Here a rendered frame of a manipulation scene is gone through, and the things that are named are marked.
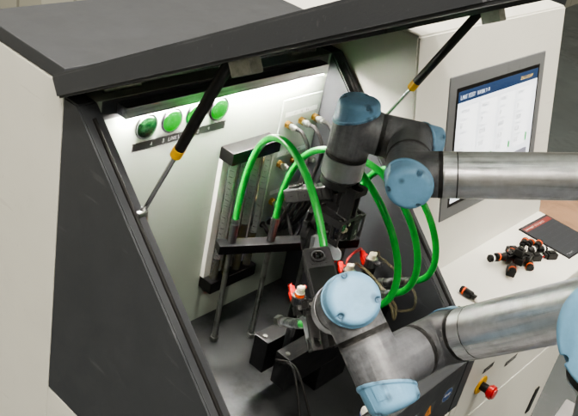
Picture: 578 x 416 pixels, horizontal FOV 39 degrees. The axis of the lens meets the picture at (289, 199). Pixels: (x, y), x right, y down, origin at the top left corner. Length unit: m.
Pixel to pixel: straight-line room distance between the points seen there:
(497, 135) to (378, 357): 1.13
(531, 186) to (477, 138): 0.75
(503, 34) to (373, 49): 0.38
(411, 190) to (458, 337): 0.25
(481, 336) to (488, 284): 0.95
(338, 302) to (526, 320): 0.24
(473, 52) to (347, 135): 0.63
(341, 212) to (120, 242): 0.39
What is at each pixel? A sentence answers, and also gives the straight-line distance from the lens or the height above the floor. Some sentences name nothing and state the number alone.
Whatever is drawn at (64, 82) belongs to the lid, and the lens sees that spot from 1.36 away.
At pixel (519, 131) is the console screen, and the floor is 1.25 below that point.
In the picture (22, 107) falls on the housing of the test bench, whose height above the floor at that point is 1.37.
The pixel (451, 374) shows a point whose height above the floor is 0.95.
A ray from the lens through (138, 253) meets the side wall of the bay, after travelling 1.35.
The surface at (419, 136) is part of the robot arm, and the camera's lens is 1.36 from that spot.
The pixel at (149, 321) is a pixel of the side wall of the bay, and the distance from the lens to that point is 1.39.
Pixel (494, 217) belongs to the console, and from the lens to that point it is 2.23.
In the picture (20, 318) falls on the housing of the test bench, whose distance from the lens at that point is 1.79.
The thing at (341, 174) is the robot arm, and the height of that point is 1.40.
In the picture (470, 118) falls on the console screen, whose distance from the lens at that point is 1.97.
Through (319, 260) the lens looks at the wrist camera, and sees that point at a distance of 1.28.
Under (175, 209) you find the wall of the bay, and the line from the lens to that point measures 1.67.
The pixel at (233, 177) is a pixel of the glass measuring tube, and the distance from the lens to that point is 1.69.
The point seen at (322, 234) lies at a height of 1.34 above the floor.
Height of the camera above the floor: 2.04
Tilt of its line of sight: 30 degrees down
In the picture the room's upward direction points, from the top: 12 degrees clockwise
